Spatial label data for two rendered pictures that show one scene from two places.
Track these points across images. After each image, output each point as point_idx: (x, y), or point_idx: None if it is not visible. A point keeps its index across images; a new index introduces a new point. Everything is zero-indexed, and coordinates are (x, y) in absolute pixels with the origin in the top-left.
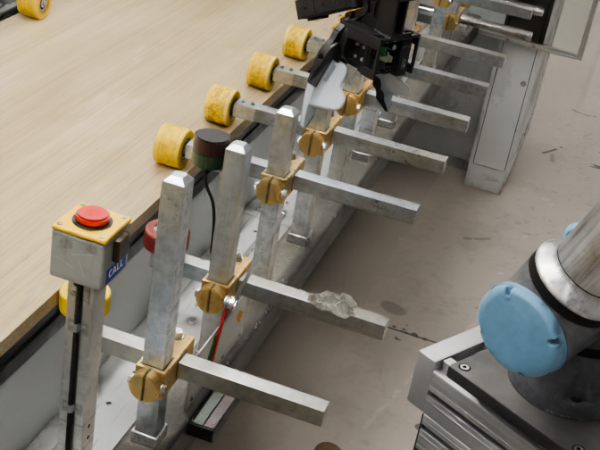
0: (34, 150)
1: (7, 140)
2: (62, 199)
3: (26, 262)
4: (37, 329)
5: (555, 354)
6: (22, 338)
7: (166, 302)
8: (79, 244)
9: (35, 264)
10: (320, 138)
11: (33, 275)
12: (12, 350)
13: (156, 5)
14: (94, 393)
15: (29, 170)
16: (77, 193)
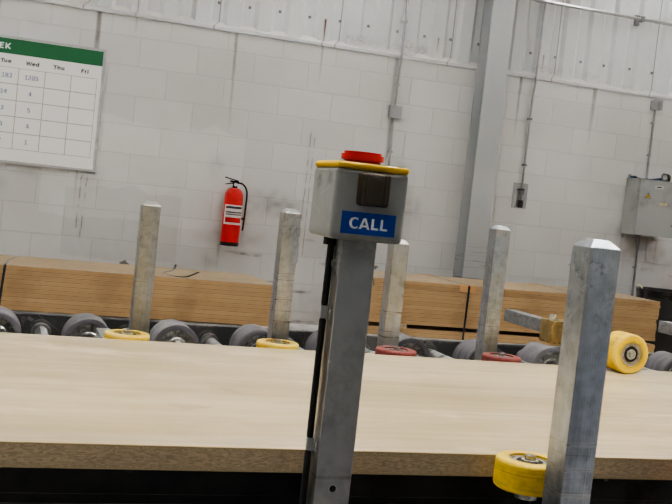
0: (649, 412)
1: (629, 404)
2: (622, 432)
3: (503, 438)
4: (466, 497)
5: None
6: (432, 489)
7: (564, 436)
8: (325, 175)
9: (510, 441)
10: None
11: (494, 443)
12: (408, 491)
13: None
14: (345, 437)
15: (620, 416)
16: (649, 434)
